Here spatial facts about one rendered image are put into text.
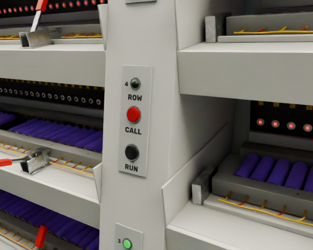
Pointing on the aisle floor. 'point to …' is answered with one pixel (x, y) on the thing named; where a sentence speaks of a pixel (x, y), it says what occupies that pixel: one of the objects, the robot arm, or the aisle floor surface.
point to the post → (200, 140)
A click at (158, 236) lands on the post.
